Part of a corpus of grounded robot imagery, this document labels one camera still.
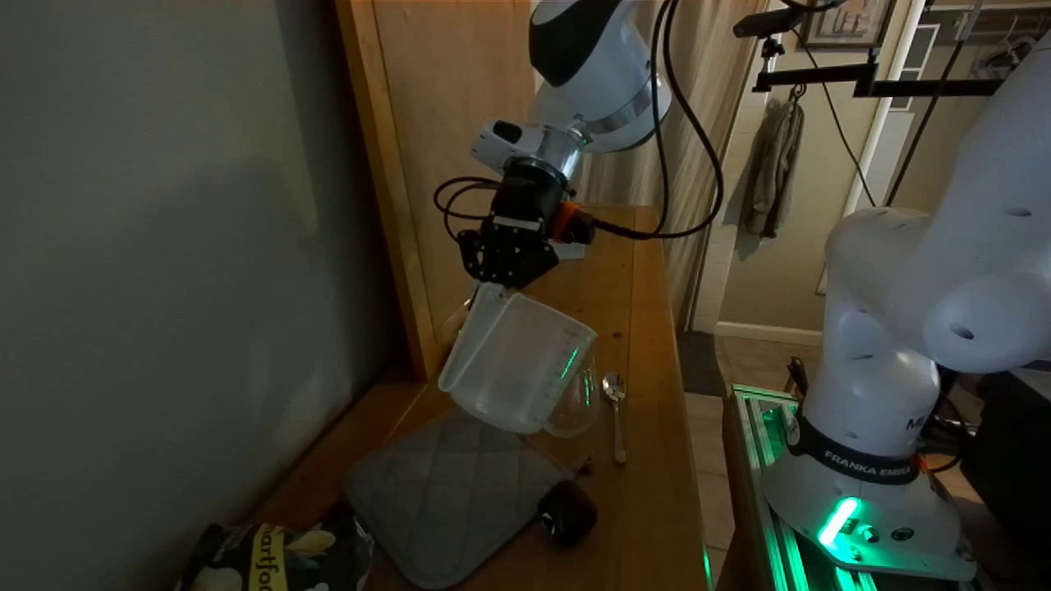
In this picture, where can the grey quilted pot holder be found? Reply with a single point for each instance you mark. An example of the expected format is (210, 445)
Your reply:
(445, 497)

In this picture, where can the clear plastic measuring jug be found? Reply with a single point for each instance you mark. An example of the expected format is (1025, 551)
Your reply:
(515, 360)

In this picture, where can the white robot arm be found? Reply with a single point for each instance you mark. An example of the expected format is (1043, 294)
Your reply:
(907, 294)

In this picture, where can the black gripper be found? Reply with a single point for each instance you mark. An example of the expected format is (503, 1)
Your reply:
(527, 229)

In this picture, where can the small glass cup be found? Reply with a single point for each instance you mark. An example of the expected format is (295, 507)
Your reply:
(575, 408)

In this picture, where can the yellow black patterned bag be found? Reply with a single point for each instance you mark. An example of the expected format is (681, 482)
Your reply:
(330, 557)

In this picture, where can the robot base plate green light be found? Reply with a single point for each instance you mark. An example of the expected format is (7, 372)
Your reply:
(892, 531)

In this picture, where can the grey hanging cloth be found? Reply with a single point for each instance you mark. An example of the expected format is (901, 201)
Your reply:
(767, 174)

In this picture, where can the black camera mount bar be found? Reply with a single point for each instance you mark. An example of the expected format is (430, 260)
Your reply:
(873, 88)

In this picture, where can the metal spoon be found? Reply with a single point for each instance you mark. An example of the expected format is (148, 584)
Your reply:
(616, 395)

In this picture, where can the small black round object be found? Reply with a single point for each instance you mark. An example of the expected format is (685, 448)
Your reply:
(566, 515)

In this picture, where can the large plywood board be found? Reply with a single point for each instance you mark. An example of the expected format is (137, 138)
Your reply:
(427, 78)

